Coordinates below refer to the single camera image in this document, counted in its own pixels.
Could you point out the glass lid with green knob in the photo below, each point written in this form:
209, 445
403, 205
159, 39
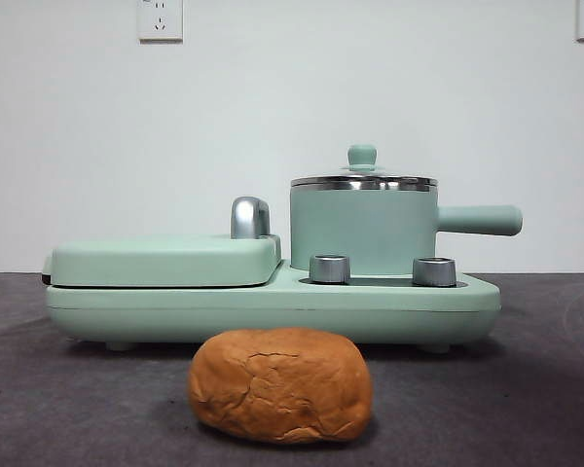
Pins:
362, 155

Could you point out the brown potato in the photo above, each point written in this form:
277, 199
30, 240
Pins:
277, 384

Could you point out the mint green steamer pot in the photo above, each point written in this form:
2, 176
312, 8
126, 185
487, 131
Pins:
360, 228

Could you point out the silver control knob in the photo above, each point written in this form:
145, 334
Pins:
434, 272
329, 269

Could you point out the mint green breakfast machine base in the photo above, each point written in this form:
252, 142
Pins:
272, 311

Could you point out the mint green griddle cover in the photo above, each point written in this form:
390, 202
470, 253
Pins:
151, 258

